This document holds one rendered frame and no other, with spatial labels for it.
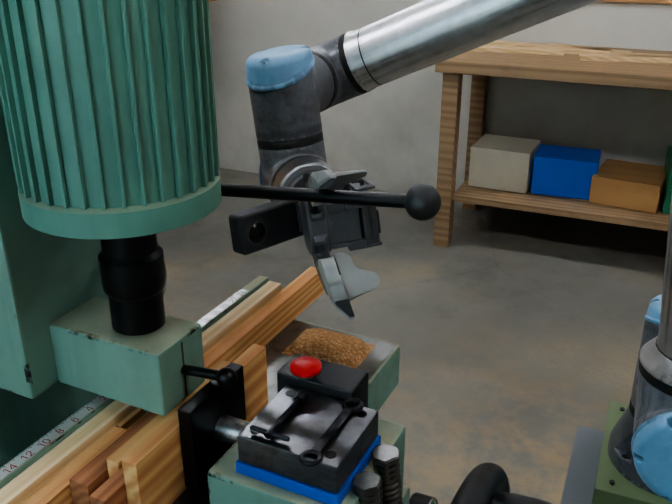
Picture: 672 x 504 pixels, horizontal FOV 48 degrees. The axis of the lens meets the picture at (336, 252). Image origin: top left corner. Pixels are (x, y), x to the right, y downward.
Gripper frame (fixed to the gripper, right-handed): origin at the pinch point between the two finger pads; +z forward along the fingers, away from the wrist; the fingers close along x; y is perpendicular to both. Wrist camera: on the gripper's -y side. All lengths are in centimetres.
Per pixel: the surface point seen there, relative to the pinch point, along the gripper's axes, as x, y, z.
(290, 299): 13.9, -2.4, -23.1
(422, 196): -5.7, 7.6, 5.7
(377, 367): 19.5, 5.1, -10.0
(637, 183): 73, 173, -203
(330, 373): 9.2, -3.6, 7.1
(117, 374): 7.5, -23.2, 0.7
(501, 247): 102, 124, -235
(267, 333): 15.9, -6.6, -18.7
